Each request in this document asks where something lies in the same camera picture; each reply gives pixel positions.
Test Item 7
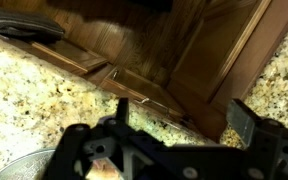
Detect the clear glass bowl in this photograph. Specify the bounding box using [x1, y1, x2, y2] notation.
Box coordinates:
[0, 148, 57, 180]

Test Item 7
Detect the dark striped towel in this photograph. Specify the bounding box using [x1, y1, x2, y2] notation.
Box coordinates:
[0, 7, 66, 44]

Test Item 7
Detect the wooden cabinet door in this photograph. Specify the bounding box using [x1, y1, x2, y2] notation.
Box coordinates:
[166, 0, 272, 103]

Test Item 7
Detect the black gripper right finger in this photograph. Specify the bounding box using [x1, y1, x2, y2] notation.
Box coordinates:
[226, 98, 263, 149]

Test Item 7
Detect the wooden drawer front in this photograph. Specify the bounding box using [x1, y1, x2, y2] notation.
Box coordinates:
[28, 39, 109, 76]
[99, 66, 187, 119]

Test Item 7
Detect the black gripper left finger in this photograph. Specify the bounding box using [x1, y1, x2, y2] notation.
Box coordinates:
[114, 97, 131, 126]

